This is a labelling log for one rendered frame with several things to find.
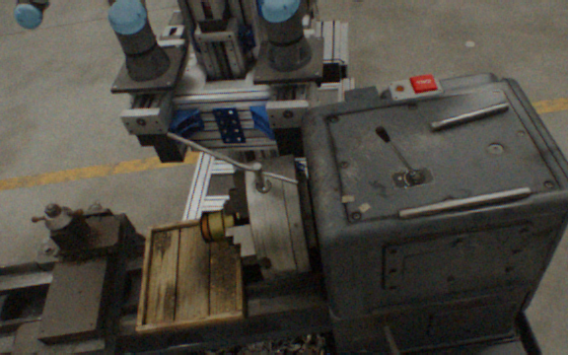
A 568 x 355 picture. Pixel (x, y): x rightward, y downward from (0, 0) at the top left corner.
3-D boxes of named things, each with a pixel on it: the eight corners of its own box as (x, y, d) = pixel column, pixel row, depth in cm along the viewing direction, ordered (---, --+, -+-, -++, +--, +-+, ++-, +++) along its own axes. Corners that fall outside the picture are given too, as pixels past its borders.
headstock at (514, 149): (488, 160, 166) (510, 62, 137) (550, 287, 134) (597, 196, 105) (311, 188, 168) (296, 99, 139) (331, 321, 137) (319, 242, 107)
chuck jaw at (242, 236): (266, 219, 132) (268, 254, 123) (270, 232, 135) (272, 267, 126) (225, 226, 132) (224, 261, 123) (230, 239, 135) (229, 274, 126)
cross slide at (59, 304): (121, 213, 164) (116, 204, 161) (102, 337, 136) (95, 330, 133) (72, 221, 165) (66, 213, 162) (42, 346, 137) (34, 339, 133)
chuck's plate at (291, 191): (302, 193, 157) (289, 130, 131) (316, 288, 140) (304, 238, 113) (290, 194, 157) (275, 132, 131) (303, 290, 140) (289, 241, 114)
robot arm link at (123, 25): (122, 58, 163) (106, 21, 153) (119, 36, 172) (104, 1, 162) (158, 47, 164) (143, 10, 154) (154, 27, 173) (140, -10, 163)
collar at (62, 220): (76, 205, 142) (71, 199, 140) (70, 228, 137) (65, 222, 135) (49, 210, 143) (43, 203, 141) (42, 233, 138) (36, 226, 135)
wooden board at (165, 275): (242, 218, 164) (239, 210, 161) (246, 320, 140) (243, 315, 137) (152, 233, 165) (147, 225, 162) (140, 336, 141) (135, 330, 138)
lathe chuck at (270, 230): (290, 194, 157) (275, 132, 131) (303, 290, 140) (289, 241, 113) (262, 199, 157) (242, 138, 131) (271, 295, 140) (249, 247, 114)
